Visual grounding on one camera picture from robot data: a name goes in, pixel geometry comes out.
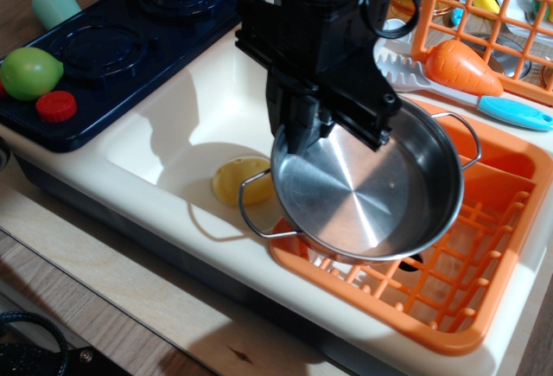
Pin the mint green cup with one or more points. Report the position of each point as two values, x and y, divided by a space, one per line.
51 13

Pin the amber transparent bowl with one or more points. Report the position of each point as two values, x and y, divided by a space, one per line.
404 9

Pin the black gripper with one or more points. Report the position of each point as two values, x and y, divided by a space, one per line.
321 72

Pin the red bottle cap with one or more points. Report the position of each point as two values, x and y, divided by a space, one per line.
56 106

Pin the orange toy carrot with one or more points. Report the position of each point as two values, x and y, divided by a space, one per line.
454 64

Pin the stainless steel pan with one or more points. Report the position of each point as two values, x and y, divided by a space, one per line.
360 206

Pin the orange wire basket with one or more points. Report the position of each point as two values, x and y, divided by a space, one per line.
517 41

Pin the cream toy sink unit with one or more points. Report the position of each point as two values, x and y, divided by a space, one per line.
155 165

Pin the dark blue toy stove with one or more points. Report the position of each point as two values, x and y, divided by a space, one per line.
115 53

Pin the orange plastic drying rack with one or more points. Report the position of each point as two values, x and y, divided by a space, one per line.
446 297

